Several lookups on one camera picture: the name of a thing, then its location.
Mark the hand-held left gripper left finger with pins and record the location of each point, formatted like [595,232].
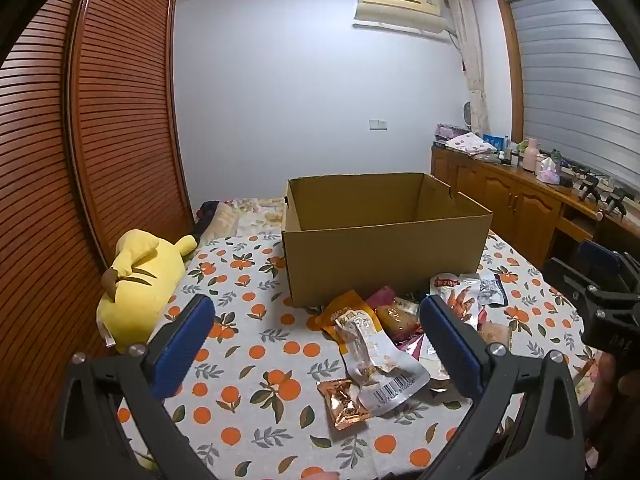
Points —
[185,345]

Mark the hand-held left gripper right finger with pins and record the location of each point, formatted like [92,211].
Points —
[450,345]

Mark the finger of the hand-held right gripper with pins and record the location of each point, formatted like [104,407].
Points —
[597,257]
[565,275]

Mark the chicken feet snack packet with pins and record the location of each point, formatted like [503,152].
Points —
[460,300]

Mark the peach snack packet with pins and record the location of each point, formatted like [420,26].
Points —
[495,335]

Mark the clear brown meat packet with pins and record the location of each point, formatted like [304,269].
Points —
[397,317]

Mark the grey printed snack packet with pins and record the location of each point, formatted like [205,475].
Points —
[492,290]

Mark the silver barcode snack packet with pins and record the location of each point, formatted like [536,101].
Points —
[380,355]

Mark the pink snack packet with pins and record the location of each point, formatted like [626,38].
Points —
[382,296]

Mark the orange snack packet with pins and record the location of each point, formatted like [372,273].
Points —
[345,310]

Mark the brown cardboard box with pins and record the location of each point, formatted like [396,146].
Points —
[380,255]

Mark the small copper snack packet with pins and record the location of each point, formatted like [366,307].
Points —
[345,402]

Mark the person's right hand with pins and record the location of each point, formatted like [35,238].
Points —
[617,382]

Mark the small black stand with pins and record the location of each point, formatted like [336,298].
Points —
[616,201]
[588,187]

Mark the yellow plush toy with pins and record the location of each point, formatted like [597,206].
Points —
[140,285]

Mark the orange fruit print blanket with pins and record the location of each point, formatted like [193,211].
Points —
[260,332]

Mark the pink tissue box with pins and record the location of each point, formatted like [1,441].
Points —
[546,172]

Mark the wooden sideboard cabinet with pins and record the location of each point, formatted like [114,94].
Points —
[500,195]

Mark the pink bottle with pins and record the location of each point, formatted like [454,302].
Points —
[530,155]

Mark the dark clothing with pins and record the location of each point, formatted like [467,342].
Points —
[205,215]

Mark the floral quilt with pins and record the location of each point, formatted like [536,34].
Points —
[250,215]

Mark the blue box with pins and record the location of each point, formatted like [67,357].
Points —
[495,140]

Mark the folded floral cloth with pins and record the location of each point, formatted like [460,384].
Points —
[470,142]

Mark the grey window blind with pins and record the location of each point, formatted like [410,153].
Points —
[575,85]

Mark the purple box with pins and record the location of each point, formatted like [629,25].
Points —
[447,131]

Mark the small white fan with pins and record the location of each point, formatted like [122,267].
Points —
[466,112]

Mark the beige patterned curtain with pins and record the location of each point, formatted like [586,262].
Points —
[472,60]

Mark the wooden louvered wardrobe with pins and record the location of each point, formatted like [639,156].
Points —
[115,110]

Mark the cream air conditioner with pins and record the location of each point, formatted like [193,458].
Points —
[395,2]

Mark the white wall switch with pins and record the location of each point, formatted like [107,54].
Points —
[378,124]

